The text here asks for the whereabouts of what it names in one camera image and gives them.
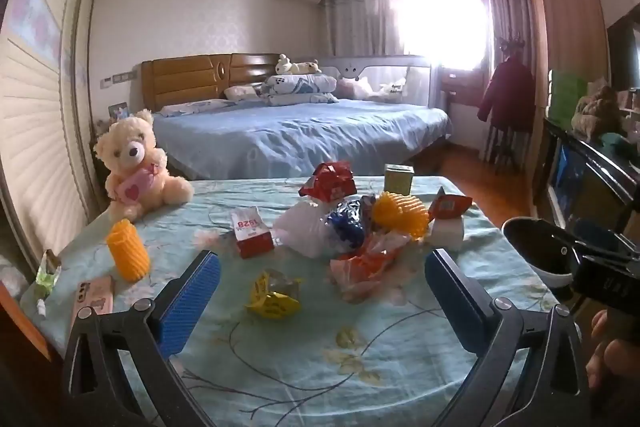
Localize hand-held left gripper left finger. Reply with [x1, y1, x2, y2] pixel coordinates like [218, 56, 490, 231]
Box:
[62, 249, 223, 427]

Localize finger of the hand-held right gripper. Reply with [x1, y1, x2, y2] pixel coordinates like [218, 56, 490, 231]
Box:
[550, 234, 640, 267]
[574, 219, 640, 255]

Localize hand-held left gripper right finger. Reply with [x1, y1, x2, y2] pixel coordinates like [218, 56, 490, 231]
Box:
[424, 248, 592, 427]

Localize round black white bin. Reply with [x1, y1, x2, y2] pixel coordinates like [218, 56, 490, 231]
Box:
[502, 217, 582, 291]

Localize yellow wrapper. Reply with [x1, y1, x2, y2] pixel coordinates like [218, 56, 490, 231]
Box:
[245, 270, 301, 319]

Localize orange snack wrapper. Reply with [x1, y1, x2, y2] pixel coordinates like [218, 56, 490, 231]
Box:
[329, 231, 417, 304]

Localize red white carton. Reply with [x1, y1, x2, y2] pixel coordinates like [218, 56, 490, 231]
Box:
[231, 206, 276, 260]

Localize green carton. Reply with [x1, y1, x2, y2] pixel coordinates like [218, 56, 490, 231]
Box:
[384, 164, 415, 197]

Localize dark blue patterned wrapper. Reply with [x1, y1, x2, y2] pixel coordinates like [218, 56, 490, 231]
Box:
[326, 199, 369, 254]

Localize white plastic bag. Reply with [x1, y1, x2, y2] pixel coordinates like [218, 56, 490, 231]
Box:
[272, 199, 351, 259]

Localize red snack bag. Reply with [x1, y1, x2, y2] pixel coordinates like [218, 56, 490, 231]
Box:
[299, 161, 357, 204]

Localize person's right hand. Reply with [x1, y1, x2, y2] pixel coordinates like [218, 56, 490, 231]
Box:
[586, 311, 640, 390]

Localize black TV cabinet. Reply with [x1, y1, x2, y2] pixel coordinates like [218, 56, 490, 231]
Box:
[532, 116, 640, 253]

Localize dark green cloth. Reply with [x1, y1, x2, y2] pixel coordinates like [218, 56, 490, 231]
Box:
[599, 131, 632, 154]

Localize pink box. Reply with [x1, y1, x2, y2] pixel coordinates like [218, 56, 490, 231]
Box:
[70, 276, 115, 334]

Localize dark coat rack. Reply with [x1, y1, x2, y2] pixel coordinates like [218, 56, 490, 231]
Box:
[492, 34, 526, 173]

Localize brown knitted cloth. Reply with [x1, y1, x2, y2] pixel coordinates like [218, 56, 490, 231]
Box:
[571, 85, 625, 139]

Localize teal floral bedsheet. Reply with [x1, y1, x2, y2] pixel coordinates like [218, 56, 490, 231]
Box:
[20, 174, 559, 427]

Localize stack of green boxes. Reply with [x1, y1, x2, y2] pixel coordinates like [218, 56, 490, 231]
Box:
[549, 70, 590, 132]

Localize cream teddy bear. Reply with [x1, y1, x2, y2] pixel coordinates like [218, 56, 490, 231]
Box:
[94, 109, 195, 223]

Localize green wrapper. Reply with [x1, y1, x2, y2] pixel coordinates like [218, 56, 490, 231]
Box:
[35, 249, 62, 298]

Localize dark red coat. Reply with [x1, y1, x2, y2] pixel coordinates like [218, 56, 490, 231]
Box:
[477, 55, 536, 132]

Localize wooden wardrobe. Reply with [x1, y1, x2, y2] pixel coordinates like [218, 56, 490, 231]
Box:
[527, 0, 614, 208]

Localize black television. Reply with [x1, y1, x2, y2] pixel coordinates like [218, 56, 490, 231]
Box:
[606, 12, 640, 94]

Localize wooden desk drawers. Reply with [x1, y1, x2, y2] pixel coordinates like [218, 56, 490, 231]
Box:
[439, 65, 489, 108]

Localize blue white pillow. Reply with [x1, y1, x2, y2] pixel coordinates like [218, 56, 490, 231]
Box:
[160, 99, 239, 118]

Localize bed with blue sheet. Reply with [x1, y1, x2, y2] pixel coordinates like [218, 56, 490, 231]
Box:
[151, 98, 454, 180]

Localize pink white pillow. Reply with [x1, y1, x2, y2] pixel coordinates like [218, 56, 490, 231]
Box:
[223, 84, 262, 102]

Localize wooden headboard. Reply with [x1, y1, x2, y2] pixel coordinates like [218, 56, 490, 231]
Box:
[140, 53, 281, 113]

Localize pink plush toy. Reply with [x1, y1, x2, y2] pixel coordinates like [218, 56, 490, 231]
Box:
[337, 77, 376, 100]

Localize grey curtain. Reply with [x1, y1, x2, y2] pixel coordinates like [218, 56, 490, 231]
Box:
[482, 0, 534, 160]
[324, 0, 407, 58]

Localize cream sliding closet door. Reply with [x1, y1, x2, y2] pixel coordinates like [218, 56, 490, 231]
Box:
[0, 0, 101, 268]

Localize folded blue white quilt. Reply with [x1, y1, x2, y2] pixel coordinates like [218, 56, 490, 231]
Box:
[259, 74, 339, 107]

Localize white plush dog toy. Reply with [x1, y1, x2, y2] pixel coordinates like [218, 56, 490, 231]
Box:
[275, 53, 300, 76]

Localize bright window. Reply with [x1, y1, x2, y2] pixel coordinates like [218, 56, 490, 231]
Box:
[402, 0, 490, 70]

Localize wall switch panel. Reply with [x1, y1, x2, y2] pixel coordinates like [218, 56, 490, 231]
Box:
[101, 70, 139, 89]

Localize grey bed guard rail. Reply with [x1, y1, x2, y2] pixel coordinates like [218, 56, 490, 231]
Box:
[320, 54, 434, 109]

